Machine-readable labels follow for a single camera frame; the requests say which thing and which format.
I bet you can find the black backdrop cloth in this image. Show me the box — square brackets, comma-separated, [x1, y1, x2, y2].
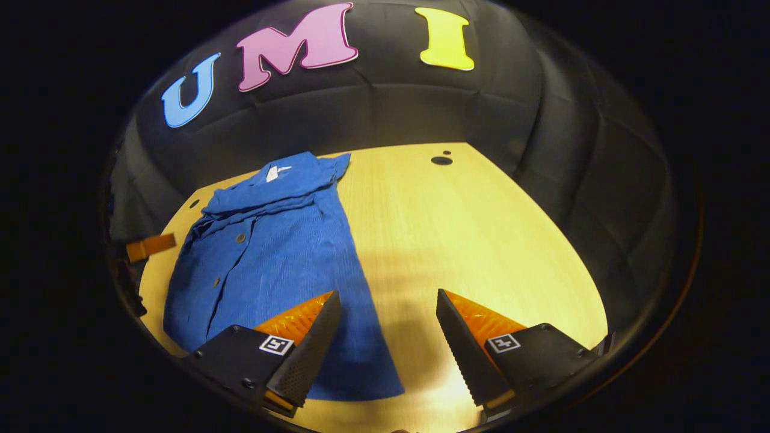
[108, 0, 680, 337]

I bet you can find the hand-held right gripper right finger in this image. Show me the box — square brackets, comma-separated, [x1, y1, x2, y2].
[436, 289, 602, 422]

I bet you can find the blue button shirt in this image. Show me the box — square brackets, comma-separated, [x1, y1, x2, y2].
[162, 151, 405, 402]

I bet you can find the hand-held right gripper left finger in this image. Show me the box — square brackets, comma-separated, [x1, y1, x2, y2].
[183, 290, 342, 419]

